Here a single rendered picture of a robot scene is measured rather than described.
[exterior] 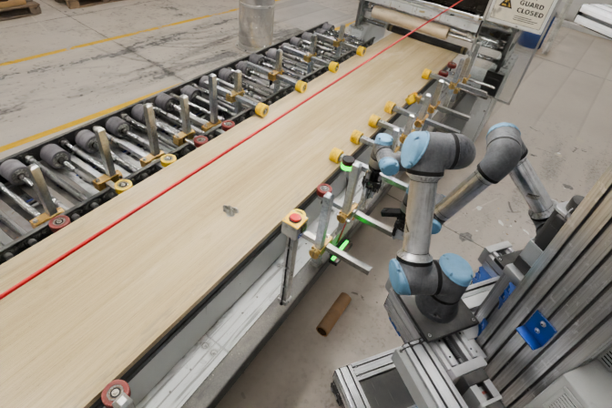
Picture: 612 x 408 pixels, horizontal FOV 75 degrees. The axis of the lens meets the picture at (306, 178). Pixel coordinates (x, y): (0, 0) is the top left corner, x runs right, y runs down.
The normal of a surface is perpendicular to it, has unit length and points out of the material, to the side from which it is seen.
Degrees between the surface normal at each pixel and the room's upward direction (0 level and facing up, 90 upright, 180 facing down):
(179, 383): 0
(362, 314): 0
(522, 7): 90
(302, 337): 0
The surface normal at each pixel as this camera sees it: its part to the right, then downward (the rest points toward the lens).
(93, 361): 0.11, -0.76
